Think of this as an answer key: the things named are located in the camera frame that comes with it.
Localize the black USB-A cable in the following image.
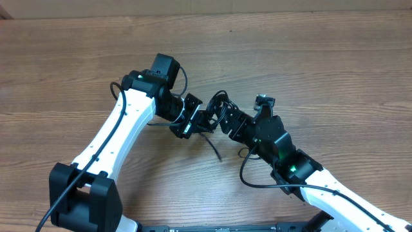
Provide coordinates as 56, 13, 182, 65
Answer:
146, 121, 223, 162

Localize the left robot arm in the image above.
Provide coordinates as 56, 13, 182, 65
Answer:
44, 53, 199, 231

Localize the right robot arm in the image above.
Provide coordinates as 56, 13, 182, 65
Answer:
209, 97, 411, 231

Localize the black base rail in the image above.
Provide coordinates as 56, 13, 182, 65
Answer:
138, 222, 310, 232

